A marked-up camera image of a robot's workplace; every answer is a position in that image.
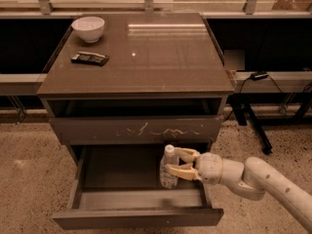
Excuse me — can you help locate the scratched upper grey drawer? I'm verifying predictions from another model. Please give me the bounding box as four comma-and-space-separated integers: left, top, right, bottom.
50, 116, 223, 145

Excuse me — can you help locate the black metal stand leg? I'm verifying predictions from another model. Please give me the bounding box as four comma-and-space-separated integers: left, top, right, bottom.
229, 94, 272, 155

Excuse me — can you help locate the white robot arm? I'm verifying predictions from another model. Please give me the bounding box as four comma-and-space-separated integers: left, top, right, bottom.
165, 144, 312, 233

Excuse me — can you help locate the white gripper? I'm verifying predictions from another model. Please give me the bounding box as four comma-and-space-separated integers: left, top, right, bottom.
167, 147, 223, 185

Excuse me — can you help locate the open lower grey drawer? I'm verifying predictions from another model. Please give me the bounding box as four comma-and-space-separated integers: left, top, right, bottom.
53, 145, 223, 230

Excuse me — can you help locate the metal window railing frame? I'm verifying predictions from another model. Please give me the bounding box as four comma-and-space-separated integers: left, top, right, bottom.
0, 0, 312, 19

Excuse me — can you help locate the grey drawer cabinet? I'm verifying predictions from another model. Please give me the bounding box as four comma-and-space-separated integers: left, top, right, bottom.
36, 13, 236, 168

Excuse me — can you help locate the white ceramic bowl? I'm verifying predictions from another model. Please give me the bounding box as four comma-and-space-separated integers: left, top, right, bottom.
71, 17, 105, 43

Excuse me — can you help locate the black cable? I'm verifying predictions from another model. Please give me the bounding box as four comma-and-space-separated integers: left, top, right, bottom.
225, 74, 287, 122

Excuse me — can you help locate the black snack bar packet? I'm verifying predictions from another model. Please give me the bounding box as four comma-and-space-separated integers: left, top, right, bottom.
71, 52, 109, 66

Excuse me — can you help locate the black power adapter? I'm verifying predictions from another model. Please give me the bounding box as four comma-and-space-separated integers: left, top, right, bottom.
250, 71, 268, 81

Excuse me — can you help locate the clear plastic water bottle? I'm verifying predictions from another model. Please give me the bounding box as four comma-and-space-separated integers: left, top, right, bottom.
159, 144, 179, 189

